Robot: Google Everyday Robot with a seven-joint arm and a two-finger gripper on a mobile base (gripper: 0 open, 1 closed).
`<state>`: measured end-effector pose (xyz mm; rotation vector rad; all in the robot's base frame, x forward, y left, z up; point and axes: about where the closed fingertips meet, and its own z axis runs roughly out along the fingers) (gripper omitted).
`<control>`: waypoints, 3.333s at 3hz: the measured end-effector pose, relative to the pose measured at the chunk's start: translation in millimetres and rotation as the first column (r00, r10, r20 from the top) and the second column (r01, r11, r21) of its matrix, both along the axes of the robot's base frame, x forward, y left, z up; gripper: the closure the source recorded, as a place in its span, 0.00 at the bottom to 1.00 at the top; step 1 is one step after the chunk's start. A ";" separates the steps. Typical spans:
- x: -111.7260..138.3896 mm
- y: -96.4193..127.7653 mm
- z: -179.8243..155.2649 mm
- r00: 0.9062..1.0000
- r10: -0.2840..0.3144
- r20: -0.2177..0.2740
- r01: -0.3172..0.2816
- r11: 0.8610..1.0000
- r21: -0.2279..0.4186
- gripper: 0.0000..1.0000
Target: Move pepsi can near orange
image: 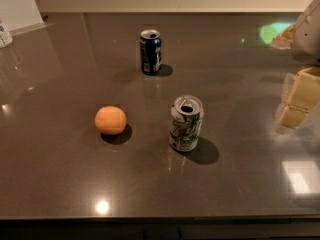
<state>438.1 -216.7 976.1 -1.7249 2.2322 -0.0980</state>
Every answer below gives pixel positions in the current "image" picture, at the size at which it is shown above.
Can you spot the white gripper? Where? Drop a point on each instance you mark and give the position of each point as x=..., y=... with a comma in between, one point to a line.
x=308, y=39

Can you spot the blue pepsi can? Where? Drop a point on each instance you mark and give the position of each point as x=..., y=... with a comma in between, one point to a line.
x=150, y=51

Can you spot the white green 7up can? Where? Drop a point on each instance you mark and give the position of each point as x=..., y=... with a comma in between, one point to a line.
x=186, y=120

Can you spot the green orange snack bag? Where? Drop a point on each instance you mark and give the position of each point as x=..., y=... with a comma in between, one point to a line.
x=277, y=35

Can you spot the orange fruit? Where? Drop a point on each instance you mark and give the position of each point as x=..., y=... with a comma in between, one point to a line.
x=110, y=120

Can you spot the white container at left edge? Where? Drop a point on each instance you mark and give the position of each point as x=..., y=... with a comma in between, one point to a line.
x=5, y=35

